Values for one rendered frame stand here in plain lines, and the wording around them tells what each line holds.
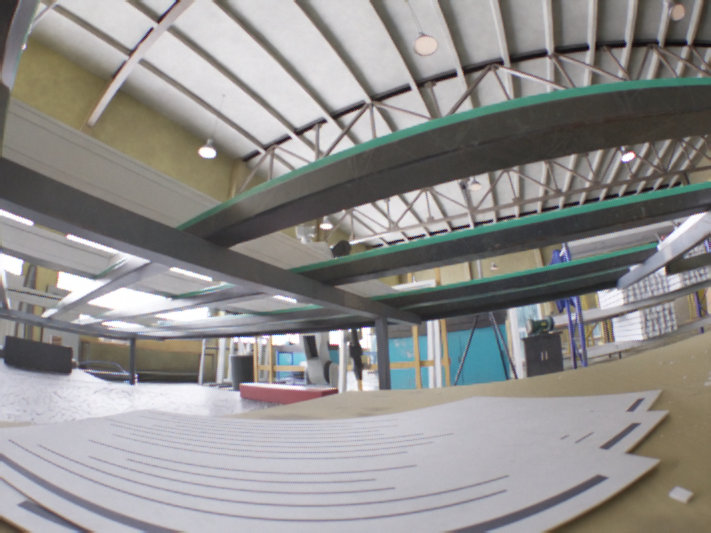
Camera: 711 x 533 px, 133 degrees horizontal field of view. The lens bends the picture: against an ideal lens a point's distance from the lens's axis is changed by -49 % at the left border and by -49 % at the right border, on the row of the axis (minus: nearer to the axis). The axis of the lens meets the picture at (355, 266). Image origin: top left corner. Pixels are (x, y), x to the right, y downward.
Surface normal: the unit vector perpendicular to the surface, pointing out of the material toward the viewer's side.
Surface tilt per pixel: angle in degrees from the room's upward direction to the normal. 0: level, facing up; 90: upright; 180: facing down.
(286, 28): 180
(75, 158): 90
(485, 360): 90
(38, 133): 90
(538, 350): 90
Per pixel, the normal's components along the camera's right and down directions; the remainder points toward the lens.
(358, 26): 0.05, 0.95
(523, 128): -0.47, -0.24
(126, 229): 0.88, -0.18
